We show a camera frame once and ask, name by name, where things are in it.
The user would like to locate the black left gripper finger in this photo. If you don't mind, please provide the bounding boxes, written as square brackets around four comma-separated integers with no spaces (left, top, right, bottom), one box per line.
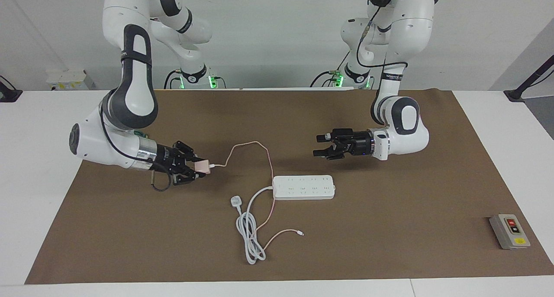
[313,146,347,160]
[316,128,353,142]

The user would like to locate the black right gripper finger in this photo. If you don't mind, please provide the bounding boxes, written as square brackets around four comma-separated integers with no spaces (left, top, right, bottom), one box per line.
[173,169,207,187]
[174,141,195,161]

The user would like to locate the pink charging cable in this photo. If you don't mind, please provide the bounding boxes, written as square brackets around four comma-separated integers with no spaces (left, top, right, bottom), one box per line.
[209,141,305,251]

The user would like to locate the white power strip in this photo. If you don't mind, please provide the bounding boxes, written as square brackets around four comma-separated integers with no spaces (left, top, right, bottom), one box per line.
[272,175,336,201]

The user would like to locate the brown table mat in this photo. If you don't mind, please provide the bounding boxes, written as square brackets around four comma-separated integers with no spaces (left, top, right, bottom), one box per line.
[25,89,554,285]

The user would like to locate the black table clamp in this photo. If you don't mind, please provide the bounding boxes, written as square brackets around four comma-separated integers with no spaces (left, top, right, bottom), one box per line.
[0,75,23,103]

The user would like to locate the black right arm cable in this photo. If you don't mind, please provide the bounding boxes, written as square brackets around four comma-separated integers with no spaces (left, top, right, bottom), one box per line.
[100,102,173,192]

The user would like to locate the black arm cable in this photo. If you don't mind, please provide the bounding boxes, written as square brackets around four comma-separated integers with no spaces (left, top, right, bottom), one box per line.
[100,102,173,192]
[357,3,408,68]

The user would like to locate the black left base cables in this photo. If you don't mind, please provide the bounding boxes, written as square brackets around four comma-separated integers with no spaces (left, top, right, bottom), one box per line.
[309,50,352,88]

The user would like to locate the black base cables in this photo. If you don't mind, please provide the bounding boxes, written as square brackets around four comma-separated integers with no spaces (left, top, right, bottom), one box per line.
[309,50,352,88]
[164,70,226,90]

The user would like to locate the black right base cables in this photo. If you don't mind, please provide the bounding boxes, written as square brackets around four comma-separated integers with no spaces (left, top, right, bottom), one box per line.
[164,70,226,90]

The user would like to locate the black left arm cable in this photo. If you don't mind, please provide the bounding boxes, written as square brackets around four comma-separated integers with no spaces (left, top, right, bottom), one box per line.
[357,3,408,68]

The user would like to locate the white wall socket box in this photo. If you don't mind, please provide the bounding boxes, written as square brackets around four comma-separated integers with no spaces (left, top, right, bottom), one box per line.
[47,70,89,91]

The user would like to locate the black camera stand clamp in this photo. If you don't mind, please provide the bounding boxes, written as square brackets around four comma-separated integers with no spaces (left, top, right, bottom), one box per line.
[503,55,554,103]

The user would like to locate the grey push-button switch box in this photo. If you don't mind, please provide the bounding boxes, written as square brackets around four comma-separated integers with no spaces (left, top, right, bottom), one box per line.
[489,213,531,250]

